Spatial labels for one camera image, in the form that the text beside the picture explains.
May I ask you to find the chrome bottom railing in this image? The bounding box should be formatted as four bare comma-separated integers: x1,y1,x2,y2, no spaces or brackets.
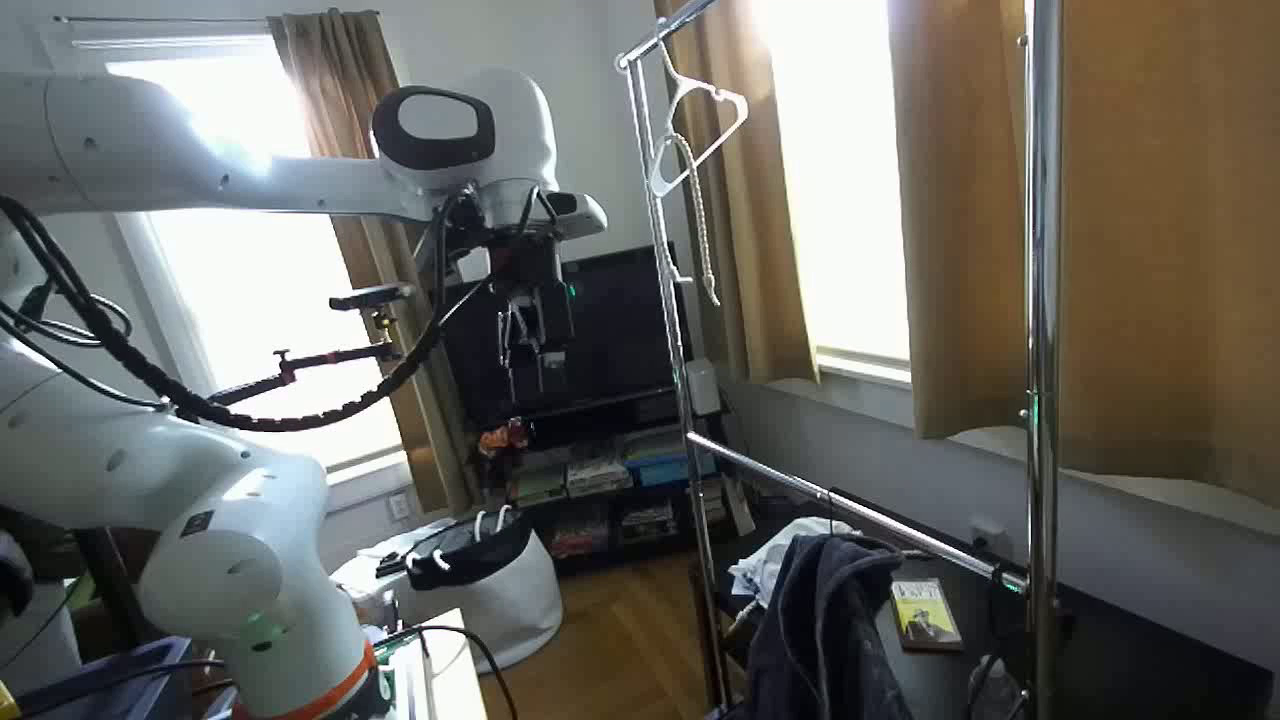
682,430,1035,595

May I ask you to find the brown window curtain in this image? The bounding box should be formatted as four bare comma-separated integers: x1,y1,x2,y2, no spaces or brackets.
651,0,820,388
264,9,473,515
888,0,1280,512

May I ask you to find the blue grey bin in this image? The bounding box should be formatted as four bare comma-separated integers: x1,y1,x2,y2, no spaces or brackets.
11,638,203,720

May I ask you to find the chrome clothes rack frame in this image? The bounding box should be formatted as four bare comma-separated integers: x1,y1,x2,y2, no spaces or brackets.
617,0,1066,720

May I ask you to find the white box device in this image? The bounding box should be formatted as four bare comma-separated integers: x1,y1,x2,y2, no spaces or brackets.
674,355,724,420

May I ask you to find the dark TV stand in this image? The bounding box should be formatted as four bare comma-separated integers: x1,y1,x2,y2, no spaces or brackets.
463,393,735,577

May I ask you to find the black stereo camera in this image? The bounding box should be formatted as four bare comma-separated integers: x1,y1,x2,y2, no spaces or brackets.
327,281,414,318

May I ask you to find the black flat television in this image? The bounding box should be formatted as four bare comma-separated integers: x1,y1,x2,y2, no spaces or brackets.
444,242,682,432

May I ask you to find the dark clothes pile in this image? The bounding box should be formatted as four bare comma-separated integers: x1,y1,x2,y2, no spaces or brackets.
741,531,914,720

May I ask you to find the white coat hanger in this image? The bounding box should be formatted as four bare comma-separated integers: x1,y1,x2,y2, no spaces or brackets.
638,65,753,203

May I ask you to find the bright window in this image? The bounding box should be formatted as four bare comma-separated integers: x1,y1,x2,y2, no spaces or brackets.
35,12,414,486
760,0,914,379

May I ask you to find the white cloth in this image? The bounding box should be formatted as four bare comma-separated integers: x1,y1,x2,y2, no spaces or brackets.
724,515,857,605

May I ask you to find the yellow book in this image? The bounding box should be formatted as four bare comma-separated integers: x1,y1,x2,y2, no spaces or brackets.
888,577,966,657

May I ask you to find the blue box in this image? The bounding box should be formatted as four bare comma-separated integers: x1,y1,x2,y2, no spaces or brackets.
623,444,690,491

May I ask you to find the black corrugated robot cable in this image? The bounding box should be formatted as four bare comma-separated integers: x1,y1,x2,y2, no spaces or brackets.
0,197,490,437

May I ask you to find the black striped bag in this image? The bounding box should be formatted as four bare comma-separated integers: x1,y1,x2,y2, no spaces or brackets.
396,503,535,594

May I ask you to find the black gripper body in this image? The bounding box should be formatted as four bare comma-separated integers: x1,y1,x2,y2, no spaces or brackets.
454,229,584,322

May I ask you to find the orange toy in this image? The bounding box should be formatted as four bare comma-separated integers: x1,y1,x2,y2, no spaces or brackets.
474,413,535,463

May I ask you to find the white rope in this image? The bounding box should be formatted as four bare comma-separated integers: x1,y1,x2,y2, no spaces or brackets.
661,132,724,313

